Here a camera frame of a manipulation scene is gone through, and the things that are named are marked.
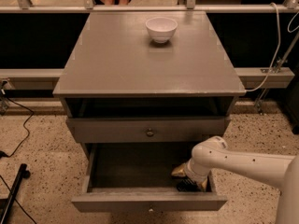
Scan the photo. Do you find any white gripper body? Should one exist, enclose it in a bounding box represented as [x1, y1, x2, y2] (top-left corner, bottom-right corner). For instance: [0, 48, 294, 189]
[184, 159, 210, 183]

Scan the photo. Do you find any dark blueberry rxbar wrapper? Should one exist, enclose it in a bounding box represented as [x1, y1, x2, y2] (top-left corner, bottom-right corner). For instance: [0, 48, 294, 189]
[177, 178, 199, 192]

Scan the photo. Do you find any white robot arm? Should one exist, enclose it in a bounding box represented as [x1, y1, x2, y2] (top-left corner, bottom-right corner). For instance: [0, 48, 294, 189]
[171, 136, 299, 224]

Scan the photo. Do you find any round brass drawer knob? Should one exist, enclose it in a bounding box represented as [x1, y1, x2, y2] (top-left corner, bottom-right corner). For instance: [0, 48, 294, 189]
[146, 128, 154, 137]

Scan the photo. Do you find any closed grey upper drawer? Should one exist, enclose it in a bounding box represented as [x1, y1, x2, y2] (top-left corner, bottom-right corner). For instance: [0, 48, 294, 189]
[66, 117, 230, 143]

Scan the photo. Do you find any open grey lower drawer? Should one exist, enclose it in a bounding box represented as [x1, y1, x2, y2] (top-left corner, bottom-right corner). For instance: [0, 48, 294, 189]
[72, 143, 227, 213]

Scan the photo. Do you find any grey wooden drawer cabinet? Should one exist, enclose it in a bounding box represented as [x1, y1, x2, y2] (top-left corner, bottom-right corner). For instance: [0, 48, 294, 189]
[52, 10, 247, 161]

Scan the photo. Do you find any white ceramic bowl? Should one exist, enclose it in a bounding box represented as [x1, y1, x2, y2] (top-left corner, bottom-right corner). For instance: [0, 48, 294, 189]
[146, 17, 178, 43]

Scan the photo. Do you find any black stand leg with wheel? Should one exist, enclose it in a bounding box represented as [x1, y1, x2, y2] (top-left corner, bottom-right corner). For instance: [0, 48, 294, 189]
[0, 163, 30, 224]

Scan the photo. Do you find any grey metal railing frame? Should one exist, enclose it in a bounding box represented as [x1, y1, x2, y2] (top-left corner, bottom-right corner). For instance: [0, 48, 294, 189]
[0, 0, 298, 90]

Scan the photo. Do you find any metal bracket strut right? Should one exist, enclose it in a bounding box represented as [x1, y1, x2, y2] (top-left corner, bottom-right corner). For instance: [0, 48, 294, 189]
[254, 32, 299, 114]

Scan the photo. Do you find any black floor cable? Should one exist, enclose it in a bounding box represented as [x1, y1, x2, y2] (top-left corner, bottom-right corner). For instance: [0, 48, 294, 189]
[0, 96, 36, 159]

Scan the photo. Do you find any white cable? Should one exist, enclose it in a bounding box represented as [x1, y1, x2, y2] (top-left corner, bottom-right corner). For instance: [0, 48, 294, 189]
[245, 2, 299, 93]

